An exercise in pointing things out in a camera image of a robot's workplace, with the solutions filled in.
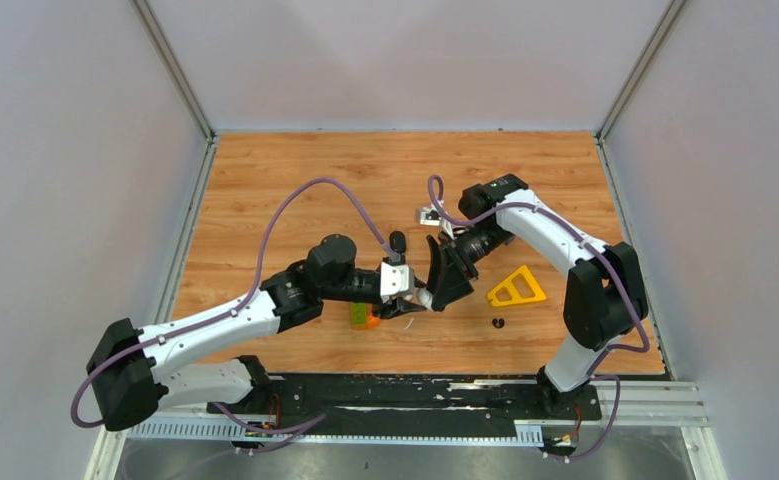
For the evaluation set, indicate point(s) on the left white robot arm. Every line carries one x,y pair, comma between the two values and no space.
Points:
135,371

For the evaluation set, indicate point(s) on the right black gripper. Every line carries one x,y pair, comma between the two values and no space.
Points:
451,286

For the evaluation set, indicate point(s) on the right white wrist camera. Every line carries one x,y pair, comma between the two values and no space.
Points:
428,216

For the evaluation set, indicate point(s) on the orange half ring block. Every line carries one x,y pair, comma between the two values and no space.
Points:
370,322

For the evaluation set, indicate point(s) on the black earbud case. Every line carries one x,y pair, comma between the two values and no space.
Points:
397,242

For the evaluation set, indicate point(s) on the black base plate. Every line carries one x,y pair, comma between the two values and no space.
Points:
413,405

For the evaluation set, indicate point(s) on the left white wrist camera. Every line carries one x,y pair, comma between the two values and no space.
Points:
396,281

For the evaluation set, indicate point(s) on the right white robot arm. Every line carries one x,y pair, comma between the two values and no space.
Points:
605,295

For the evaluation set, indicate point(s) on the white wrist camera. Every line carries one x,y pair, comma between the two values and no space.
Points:
428,216
396,281

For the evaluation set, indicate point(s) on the green toy brick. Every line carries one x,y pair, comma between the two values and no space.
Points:
358,307

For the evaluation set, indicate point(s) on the white earbud charging case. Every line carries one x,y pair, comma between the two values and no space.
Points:
425,298

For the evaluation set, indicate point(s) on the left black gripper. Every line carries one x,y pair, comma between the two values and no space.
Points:
389,310

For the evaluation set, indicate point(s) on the yellow triangle block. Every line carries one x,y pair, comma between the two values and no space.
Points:
518,288

